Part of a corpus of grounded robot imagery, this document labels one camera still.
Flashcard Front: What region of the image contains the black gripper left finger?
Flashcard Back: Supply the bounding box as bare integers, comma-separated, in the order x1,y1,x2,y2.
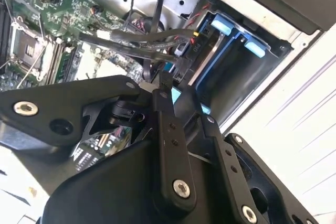
0,71,197,211

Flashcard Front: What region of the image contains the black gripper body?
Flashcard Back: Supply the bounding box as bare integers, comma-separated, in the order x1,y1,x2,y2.
39,138,238,224

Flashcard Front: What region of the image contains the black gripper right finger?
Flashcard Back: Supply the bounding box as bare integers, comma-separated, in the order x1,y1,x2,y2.
175,87,320,224

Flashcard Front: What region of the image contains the black data wire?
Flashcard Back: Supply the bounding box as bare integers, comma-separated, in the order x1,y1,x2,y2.
140,0,175,91

